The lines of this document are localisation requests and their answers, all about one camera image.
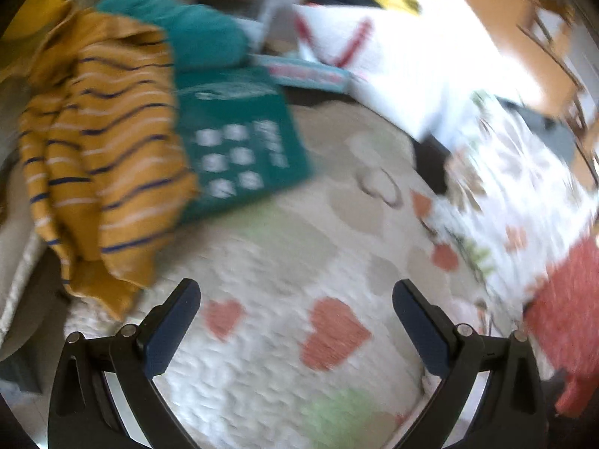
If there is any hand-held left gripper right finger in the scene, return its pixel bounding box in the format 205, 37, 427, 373
392, 279, 548, 449

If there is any floral white pillow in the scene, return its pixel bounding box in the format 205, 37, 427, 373
431, 91, 599, 309

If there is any wooden chair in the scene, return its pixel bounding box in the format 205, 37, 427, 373
433, 0, 599, 192

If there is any pink and teal flat box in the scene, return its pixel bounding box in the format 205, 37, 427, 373
250, 54, 354, 95

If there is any grey flat board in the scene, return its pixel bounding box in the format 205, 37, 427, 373
496, 96, 578, 167

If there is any teal cloth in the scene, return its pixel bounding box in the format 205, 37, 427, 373
96, 0, 249, 73

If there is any green package with white icons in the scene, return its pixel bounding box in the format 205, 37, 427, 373
174, 66, 315, 225

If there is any heart patterned quilt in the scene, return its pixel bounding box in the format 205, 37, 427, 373
0, 98, 539, 449

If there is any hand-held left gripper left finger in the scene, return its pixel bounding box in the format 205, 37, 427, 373
48, 279, 202, 449

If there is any red floral cloth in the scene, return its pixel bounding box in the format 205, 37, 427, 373
524, 236, 599, 418

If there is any mustard striped garment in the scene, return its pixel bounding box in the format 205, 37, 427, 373
18, 9, 200, 321

